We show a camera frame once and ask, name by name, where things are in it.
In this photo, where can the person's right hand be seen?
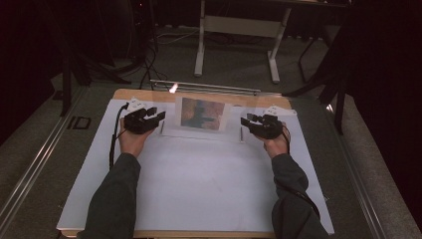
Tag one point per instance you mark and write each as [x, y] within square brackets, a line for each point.
[278, 146]

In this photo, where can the white table cover sheet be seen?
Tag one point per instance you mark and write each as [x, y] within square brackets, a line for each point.
[205, 186]

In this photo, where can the black stand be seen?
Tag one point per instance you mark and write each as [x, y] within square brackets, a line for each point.
[79, 66]
[331, 83]

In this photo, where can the clear acrylic photo frame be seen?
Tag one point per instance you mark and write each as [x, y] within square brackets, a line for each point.
[236, 114]

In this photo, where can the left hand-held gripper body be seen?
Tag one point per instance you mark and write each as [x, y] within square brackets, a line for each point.
[137, 121]

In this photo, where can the aluminium floor rail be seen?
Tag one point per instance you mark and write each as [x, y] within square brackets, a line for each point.
[358, 179]
[36, 166]

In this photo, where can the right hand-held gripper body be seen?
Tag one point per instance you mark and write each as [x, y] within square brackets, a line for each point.
[269, 127]

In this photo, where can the clear frame support rod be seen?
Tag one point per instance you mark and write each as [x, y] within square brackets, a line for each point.
[241, 133]
[162, 127]

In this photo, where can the person's left hand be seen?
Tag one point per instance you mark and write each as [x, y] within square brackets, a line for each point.
[132, 144]

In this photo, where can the white desk frame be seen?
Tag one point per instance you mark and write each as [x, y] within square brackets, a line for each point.
[239, 26]

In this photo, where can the photo print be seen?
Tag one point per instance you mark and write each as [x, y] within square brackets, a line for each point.
[202, 113]

